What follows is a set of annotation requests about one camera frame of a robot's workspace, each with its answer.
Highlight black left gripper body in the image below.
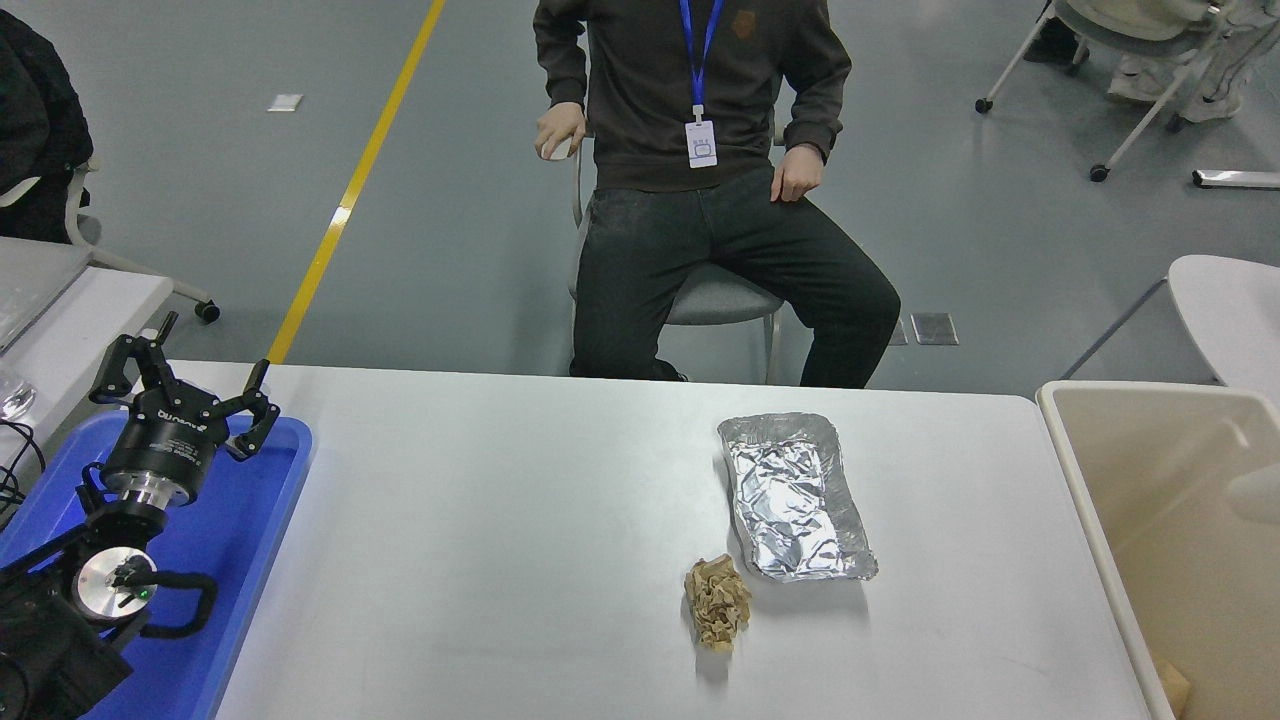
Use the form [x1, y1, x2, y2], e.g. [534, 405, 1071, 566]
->
[102, 384, 232, 485]

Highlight silver foil tray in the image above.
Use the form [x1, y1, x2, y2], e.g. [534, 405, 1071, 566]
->
[716, 412, 880, 583]

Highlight white paper cup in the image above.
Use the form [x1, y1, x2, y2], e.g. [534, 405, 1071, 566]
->
[1228, 468, 1280, 527]

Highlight lanyard person's right hand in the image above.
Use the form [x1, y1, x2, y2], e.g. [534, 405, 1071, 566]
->
[534, 100, 588, 161]

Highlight lanyard person's left hand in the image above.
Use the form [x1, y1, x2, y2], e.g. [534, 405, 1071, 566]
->
[770, 143, 827, 204]

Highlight white side table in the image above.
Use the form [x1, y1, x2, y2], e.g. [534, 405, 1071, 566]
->
[0, 237, 174, 471]

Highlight clear glass cup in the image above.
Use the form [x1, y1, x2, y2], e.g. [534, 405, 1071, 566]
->
[0, 362, 37, 421]

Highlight white wheeled chair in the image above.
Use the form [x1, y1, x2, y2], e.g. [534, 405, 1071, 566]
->
[0, 160, 221, 323]

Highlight blue plastic tray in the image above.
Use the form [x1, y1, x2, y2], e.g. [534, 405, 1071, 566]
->
[0, 410, 314, 720]

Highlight person in black jacket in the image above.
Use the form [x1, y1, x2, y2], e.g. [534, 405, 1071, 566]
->
[0, 8, 94, 244]

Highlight grey office chair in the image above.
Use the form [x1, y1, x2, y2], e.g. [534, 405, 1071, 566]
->
[540, 108, 788, 386]

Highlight person in dark shoes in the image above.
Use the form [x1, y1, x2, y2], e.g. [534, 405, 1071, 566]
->
[1022, 15, 1091, 69]

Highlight large pale bin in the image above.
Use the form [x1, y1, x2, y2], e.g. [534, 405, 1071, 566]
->
[1036, 380, 1280, 720]

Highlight cream wheeled chair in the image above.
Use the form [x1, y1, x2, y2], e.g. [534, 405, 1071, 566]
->
[975, 0, 1280, 183]

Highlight tan paper scrap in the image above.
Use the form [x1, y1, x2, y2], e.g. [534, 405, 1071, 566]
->
[1158, 658, 1192, 713]

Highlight white moulded chair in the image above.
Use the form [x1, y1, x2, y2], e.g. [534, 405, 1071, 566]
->
[1062, 254, 1280, 406]

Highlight person in white trousers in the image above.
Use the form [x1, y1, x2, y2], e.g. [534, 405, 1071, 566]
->
[1105, 0, 1280, 123]

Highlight black cable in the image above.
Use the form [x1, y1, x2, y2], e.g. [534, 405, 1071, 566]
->
[0, 415, 48, 531]

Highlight person with lanyard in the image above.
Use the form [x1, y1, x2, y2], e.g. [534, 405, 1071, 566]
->
[532, 0, 902, 389]

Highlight blue lanyard with badge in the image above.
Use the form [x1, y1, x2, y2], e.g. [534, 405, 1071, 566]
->
[679, 0, 725, 169]

